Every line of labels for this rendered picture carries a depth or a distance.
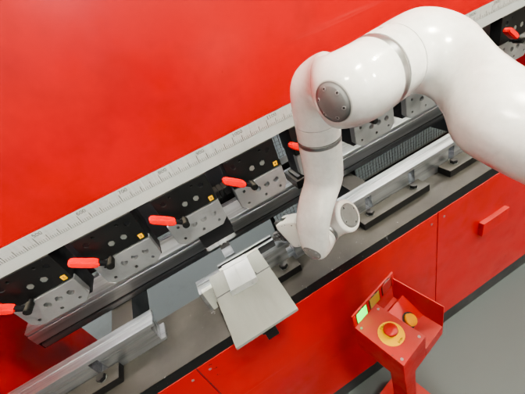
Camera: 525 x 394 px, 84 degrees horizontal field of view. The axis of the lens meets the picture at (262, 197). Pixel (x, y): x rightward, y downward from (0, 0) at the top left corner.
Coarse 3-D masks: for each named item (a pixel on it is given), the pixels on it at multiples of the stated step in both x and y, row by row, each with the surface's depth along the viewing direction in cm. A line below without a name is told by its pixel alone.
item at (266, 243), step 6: (264, 240) 99; (270, 240) 97; (252, 246) 98; (258, 246) 97; (264, 246) 97; (270, 246) 98; (240, 252) 98; (246, 252) 98; (264, 252) 98; (234, 258) 97; (222, 264) 96
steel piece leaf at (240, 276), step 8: (240, 264) 93; (248, 264) 92; (224, 272) 92; (232, 272) 91; (240, 272) 90; (248, 272) 89; (232, 280) 89; (240, 280) 88; (248, 280) 87; (256, 280) 85; (232, 288) 86; (240, 288) 84
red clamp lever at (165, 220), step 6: (150, 216) 71; (156, 216) 72; (162, 216) 72; (150, 222) 70; (156, 222) 71; (162, 222) 71; (168, 222) 72; (174, 222) 72; (180, 222) 74; (186, 222) 74
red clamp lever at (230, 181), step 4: (224, 180) 74; (228, 180) 74; (232, 180) 74; (236, 180) 75; (240, 180) 76; (228, 184) 74; (232, 184) 75; (236, 184) 75; (240, 184) 75; (244, 184) 76; (248, 184) 77; (252, 184) 77; (256, 184) 77; (252, 188) 77; (256, 188) 78
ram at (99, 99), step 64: (0, 0) 47; (64, 0) 50; (128, 0) 54; (192, 0) 58; (256, 0) 62; (320, 0) 68; (384, 0) 74; (448, 0) 82; (0, 64) 51; (64, 64) 54; (128, 64) 58; (192, 64) 63; (256, 64) 68; (0, 128) 54; (64, 128) 58; (128, 128) 63; (192, 128) 68; (0, 192) 59; (64, 192) 63
